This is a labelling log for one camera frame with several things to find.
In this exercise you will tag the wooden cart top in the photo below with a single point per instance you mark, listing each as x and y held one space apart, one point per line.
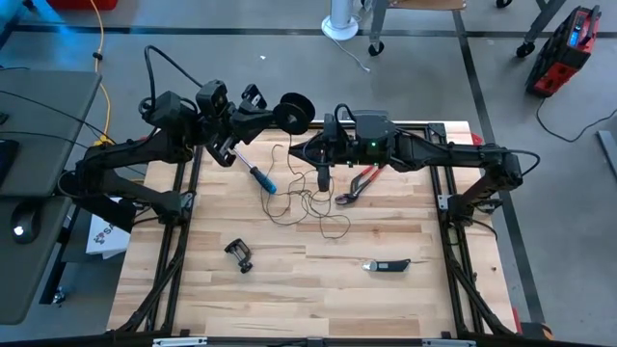
426 4

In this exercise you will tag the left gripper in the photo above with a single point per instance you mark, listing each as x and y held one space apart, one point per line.
241 123

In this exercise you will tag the black caster wheel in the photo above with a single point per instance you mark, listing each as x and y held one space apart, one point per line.
503 3

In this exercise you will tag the white printed bag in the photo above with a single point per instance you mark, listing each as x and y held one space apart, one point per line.
103 241

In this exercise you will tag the black computer mouse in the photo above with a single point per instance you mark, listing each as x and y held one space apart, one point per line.
25 219

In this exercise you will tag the black angled support beam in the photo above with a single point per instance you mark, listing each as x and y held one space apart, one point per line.
111 212

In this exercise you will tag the grey cart leg with caster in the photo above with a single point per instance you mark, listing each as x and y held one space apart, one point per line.
542 26
377 29

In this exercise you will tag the red plastic bin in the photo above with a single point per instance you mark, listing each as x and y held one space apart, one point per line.
82 4

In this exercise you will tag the white pole base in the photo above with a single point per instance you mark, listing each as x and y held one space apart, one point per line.
340 26

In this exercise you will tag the red corner tab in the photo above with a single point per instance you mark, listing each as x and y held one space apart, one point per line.
476 140

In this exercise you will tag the black utility knife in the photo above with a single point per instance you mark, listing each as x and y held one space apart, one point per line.
390 265

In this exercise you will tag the red tool case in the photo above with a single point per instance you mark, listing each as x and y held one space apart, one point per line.
561 58

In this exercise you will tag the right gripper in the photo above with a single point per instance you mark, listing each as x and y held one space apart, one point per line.
335 147

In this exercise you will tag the grey desk panel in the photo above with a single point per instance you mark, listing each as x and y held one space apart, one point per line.
29 289
43 144

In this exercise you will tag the black C-clamp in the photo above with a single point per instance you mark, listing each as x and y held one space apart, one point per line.
245 265

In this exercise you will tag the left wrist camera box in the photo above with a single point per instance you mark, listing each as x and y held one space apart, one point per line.
212 98

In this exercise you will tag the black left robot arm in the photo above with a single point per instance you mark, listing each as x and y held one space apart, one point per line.
130 147

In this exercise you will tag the silver metal bracket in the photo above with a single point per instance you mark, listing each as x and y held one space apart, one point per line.
448 343
179 341

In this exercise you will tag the black aluminium table frame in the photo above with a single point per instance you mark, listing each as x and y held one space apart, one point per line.
173 299

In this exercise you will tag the black desk leg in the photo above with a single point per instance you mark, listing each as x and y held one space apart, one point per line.
54 277

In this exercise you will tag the black crossbar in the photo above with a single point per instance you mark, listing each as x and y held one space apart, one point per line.
96 341

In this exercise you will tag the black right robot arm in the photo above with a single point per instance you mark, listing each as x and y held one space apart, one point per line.
458 154

